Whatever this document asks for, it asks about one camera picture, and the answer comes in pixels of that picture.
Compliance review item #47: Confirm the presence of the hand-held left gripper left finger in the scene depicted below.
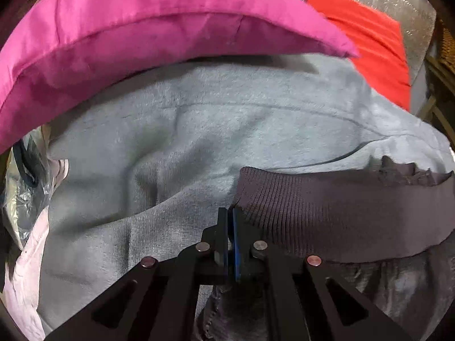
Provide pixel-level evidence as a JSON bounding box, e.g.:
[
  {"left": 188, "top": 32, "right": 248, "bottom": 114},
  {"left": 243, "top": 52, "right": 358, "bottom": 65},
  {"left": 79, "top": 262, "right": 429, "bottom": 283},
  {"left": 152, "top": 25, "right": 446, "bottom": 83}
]
[{"left": 45, "top": 207, "right": 231, "bottom": 341}]

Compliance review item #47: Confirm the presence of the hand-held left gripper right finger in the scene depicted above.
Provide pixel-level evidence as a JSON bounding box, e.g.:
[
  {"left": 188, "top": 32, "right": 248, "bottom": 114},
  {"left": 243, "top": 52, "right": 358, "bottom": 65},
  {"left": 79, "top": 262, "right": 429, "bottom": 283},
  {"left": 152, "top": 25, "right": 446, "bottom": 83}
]
[{"left": 232, "top": 206, "right": 413, "bottom": 341}]

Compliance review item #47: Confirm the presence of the dark quilted jacket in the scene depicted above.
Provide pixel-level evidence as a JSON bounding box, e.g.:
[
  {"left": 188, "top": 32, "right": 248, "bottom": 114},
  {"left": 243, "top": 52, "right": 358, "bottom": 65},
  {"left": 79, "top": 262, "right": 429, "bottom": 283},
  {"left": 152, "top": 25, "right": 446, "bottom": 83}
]
[{"left": 194, "top": 154, "right": 455, "bottom": 341}]

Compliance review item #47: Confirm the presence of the grey sweatshirt with ribbed hem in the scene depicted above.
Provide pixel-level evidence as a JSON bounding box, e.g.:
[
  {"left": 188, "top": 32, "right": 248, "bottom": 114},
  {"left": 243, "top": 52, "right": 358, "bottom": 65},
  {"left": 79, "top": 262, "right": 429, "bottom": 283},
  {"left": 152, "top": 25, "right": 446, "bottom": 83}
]
[{"left": 37, "top": 51, "right": 455, "bottom": 341}]

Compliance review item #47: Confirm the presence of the pale pink cloth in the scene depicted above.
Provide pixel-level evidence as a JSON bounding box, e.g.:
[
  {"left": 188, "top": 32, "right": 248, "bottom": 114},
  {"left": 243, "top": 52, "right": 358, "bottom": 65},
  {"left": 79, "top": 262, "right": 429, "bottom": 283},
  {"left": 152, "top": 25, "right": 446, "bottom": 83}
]
[{"left": 3, "top": 160, "right": 70, "bottom": 341}]

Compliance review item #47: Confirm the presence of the clear plastic bag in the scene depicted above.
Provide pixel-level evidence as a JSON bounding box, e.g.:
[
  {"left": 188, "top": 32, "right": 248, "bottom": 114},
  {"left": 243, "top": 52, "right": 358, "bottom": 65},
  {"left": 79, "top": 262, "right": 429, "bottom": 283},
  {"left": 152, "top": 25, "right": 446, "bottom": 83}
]
[{"left": 0, "top": 126, "right": 68, "bottom": 253}]

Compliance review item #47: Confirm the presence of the magenta cloth garment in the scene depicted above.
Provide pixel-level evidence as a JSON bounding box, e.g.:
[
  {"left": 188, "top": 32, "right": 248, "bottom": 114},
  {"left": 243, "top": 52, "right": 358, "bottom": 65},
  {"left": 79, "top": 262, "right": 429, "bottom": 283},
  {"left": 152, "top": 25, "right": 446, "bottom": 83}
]
[{"left": 0, "top": 0, "right": 359, "bottom": 155}]

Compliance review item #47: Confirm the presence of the red cloth garment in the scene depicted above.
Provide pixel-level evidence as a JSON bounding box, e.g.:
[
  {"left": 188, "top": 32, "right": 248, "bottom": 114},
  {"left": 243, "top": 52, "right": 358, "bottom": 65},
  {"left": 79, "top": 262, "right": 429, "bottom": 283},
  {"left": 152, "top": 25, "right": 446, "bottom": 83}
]
[{"left": 302, "top": 0, "right": 413, "bottom": 112}]

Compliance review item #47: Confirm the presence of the dark wooden chair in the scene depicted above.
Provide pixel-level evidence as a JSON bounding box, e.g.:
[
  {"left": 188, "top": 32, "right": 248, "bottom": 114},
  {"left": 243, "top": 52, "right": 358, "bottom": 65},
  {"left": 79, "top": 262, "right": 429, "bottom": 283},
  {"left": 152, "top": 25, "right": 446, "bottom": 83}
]
[{"left": 414, "top": 18, "right": 455, "bottom": 139}]

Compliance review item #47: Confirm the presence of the silver foil mat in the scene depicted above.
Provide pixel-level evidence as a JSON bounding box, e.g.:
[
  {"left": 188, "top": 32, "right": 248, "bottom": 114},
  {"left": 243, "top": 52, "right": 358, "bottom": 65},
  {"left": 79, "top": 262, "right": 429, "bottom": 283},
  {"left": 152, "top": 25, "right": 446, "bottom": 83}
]
[{"left": 245, "top": 0, "right": 438, "bottom": 86}]

